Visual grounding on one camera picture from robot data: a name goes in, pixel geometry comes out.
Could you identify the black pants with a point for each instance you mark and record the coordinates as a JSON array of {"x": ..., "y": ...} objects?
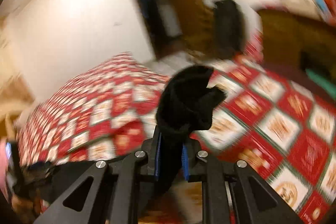
[{"x": 186, "y": 105}]

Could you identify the brown wooden door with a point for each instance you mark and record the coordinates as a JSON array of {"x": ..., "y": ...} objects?
[{"x": 195, "y": 18}]

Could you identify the black folded bag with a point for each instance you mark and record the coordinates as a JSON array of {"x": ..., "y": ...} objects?
[{"x": 229, "y": 27}]

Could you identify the pink pillow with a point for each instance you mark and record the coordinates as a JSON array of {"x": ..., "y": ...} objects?
[{"x": 3, "y": 168}]

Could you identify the red plaid bag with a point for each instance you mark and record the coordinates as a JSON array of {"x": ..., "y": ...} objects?
[{"x": 254, "y": 47}]

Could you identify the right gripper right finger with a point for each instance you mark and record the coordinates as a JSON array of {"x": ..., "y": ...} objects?
[{"x": 233, "y": 192}]

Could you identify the red patchwork bedspread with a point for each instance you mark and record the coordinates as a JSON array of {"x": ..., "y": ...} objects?
[{"x": 284, "y": 131}]

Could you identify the wooden dresser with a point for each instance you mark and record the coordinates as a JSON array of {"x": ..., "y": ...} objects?
[{"x": 297, "y": 42}]

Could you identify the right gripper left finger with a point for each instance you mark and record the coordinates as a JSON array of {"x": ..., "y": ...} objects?
[{"x": 102, "y": 191}]

